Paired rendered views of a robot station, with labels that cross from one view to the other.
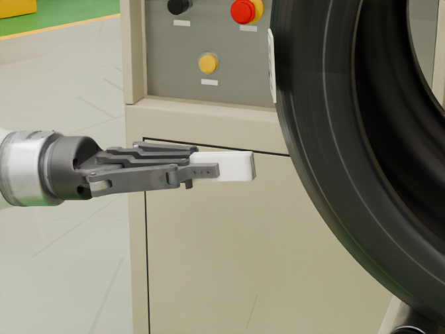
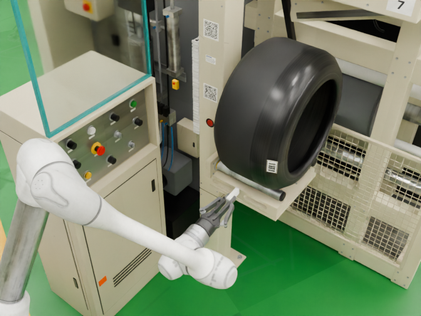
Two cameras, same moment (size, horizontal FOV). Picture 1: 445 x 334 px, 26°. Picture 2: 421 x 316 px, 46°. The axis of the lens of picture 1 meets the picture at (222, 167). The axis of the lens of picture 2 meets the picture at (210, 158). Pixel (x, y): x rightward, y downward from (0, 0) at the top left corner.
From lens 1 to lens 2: 180 cm
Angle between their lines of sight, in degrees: 64
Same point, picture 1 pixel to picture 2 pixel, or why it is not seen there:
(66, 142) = (206, 223)
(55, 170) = (210, 231)
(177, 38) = not seen: hidden behind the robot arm
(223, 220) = not seen: hidden behind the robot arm
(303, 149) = (275, 177)
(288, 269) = (130, 213)
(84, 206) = not seen: outside the picture
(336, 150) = (283, 172)
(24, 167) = (206, 238)
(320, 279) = (139, 207)
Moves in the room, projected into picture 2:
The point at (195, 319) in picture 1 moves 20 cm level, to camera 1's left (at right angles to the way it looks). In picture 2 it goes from (107, 254) to (87, 288)
